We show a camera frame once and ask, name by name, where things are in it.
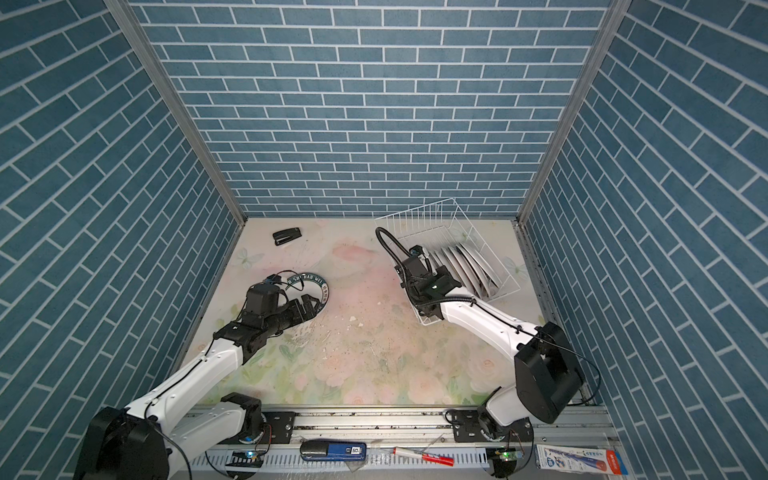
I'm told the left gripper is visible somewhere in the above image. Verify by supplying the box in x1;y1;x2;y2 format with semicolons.
263;293;321;338

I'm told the white wire dish rack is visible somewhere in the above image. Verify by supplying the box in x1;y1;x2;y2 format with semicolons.
376;198;521;302

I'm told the white plate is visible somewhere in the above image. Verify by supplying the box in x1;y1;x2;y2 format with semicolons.
459;243;501;295
441;246;484;296
430;249;474;294
285;272;330;313
451;244;492;298

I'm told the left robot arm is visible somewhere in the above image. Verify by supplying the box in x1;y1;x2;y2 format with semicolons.
74;273;329;479

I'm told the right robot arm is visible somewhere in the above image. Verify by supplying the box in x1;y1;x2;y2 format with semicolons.
395;256;585;440

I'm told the black stapler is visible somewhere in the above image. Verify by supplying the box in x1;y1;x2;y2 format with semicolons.
272;227;302;246

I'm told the left controller board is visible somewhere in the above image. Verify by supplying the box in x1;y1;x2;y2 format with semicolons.
225;450;264;470

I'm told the controller board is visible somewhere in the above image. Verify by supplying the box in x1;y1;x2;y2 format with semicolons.
225;450;264;470
486;448;524;470

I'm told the blue black handheld device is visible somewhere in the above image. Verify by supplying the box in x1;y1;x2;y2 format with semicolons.
299;439;367;462

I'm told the right controller board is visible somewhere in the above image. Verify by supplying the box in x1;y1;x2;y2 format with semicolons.
486;448;524;470

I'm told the white toothpaste box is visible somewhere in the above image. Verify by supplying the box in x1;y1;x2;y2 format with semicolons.
535;444;629;476

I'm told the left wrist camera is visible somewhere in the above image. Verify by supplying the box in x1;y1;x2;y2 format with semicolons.
265;274;284;285

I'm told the aluminium mounting rail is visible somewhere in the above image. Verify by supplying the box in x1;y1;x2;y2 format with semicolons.
176;406;631;477

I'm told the red handled screwdriver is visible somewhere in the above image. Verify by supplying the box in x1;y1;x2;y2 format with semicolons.
393;447;455;467

